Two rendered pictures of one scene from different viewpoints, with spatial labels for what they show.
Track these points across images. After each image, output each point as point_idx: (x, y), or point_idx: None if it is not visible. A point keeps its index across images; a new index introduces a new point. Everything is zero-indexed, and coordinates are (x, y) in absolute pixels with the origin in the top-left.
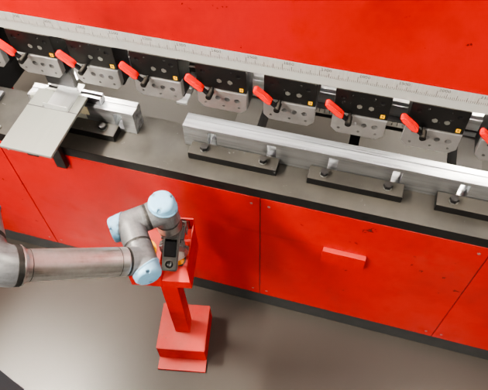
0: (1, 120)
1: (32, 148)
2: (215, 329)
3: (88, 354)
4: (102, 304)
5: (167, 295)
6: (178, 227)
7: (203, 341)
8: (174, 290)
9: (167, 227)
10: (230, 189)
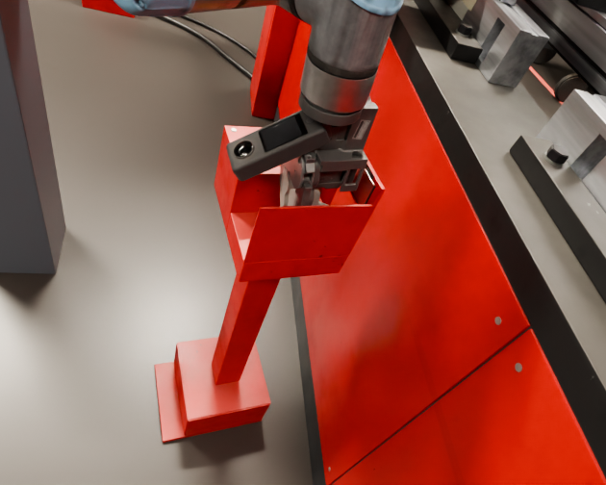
0: None
1: None
2: (241, 434)
3: (158, 271)
4: (231, 268)
5: (236, 285)
6: (335, 87)
7: (205, 413)
8: (243, 285)
9: (315, 44)
10: (502, 247)
